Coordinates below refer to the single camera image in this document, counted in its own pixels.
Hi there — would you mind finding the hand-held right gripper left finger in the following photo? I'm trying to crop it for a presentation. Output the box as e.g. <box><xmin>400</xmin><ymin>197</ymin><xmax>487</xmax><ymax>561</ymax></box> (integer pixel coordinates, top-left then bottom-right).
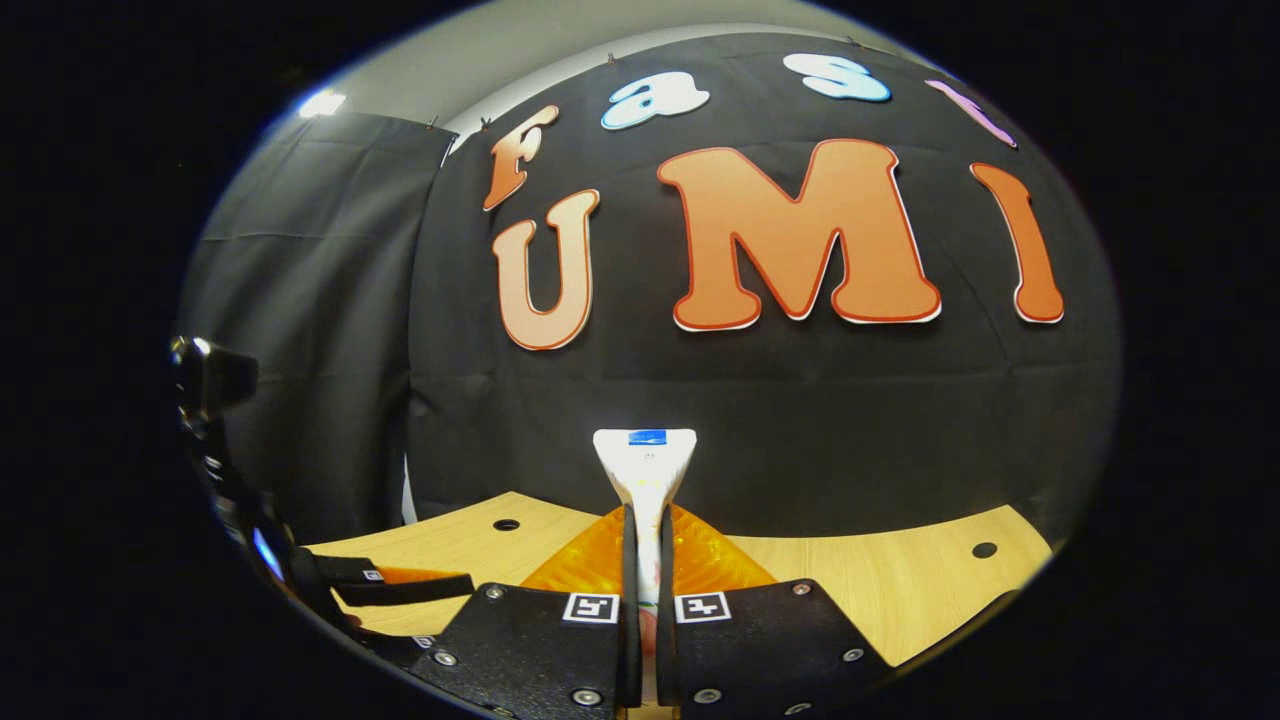
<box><xmin>418</xmin><ymin>505</ymin><xmax>644</xmax><ymax>717</ymax></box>

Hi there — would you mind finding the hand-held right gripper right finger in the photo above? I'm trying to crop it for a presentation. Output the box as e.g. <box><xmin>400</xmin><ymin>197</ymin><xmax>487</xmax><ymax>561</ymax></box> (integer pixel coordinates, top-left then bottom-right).
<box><xmin>654</xmin><ymin>505</ymin><xmax>891</xmax><ymax>717</ymax></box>

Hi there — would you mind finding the white toothpaste tube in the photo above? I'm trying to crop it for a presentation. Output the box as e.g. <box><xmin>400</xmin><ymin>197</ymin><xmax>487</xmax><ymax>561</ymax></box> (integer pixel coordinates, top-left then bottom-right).
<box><xmin>592</xmin><ymin>428</ymin><xmax>699</xmax><ymax>703</ymax></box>

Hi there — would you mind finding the wooden desktop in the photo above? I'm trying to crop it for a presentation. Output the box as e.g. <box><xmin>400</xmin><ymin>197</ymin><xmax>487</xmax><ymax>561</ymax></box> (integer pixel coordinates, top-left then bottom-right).
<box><xmin>303</xmin><ymin>490</ymin><xmax>1057</xmax><ymax>669</ymax></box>

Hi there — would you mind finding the plain black hanging cloth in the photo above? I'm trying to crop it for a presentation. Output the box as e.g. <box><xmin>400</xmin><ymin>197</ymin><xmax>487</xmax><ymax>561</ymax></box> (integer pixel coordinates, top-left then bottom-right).
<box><xmin>178</xmin><ymin>110</ymin><xmax>459</xmax><ymax>547</ymax></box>

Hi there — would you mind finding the black backdrop cloth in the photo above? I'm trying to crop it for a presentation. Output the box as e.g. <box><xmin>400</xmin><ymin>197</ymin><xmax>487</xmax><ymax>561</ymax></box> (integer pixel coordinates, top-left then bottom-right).
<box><xmin>403</xmin><ymin>32</ymin><xmax>1124</xmax><ymax>563</ymax></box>

